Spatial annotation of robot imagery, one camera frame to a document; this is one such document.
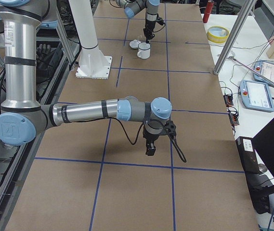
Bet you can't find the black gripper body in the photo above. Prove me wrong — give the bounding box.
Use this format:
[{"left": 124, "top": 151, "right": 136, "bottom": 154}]
[
  {"left": 143, "top": 127, "right": 162, "bottom": 147},
  {"left": 143, "top": 23, "right": 155, "bottom": 40}
]

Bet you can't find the clear glass funnel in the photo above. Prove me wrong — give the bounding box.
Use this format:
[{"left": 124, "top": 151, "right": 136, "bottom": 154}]
[{"left": 137, "top": 35, "right": 146, "bottom": 43}]

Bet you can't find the white enamel mug blue rim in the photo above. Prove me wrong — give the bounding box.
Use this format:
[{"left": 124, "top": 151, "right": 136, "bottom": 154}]
[{"left": 137, "top": 42, "right": 151, "bottom": 59}]

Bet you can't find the white ceramic lid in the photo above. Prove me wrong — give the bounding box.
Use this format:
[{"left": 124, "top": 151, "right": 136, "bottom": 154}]
[{"left": 129, "top": 39, "right": 141, "bottom": 49}]

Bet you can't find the red cylinder tube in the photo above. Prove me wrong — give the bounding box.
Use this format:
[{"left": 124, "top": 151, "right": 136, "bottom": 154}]
[{"left": 203, "top": 0, "right": 214, "bottom": 23}]

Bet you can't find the yellow tape roll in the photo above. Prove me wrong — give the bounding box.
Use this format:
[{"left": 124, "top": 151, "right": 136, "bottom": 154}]
[{"left": 207, "top": 26, "right": 230, "bottom": 43}]

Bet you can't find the metal reacher grabber stick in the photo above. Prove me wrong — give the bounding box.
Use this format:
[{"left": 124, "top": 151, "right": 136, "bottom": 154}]
[{"left": 227, "top": 56, "right": 274, "bottom": 85}]

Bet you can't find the black box with label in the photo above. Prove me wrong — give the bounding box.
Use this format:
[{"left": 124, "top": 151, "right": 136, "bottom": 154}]
[{"left": 235, "top": 136, "right": 261, "bottom": 174}]

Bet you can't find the near teach pendant tablet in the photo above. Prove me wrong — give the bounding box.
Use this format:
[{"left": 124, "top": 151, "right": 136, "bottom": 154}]
[{"left": 239, "top": 80, "right": 274, "bottom": 112}]

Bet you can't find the teach pendant tablet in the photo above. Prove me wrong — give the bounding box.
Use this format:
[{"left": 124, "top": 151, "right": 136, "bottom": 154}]
[
  {"left": 254, "top": 60, "right": 274, "bottom": 82},
  {"left": 239, "top": 80, "right": 274, "bottom": 112}
]

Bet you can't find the far teach pendant tablet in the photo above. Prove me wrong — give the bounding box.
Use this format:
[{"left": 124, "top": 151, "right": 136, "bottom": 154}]
[{"left": 254, "top": 60, "right": 274, "bottom": 82}]

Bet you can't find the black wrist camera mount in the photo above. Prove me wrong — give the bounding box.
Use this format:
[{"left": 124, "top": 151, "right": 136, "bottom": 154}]
[{"left": 164, "top": 120, "right": 176, "bottom": 139}]

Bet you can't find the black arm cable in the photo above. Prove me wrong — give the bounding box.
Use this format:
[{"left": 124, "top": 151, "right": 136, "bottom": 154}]
[{"left": 107, "top": 117, "right": 187, "bottom": 163}]

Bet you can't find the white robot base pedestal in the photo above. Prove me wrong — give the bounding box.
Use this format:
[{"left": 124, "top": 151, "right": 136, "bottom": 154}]
[{"left": 69, "top": 0, "right": 112, "bottom": 79}]

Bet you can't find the aluminium frame post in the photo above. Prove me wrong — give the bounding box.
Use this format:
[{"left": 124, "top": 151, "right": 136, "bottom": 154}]
[{"left": 213, "top": 0, "right": 256, "bottom": 75}]

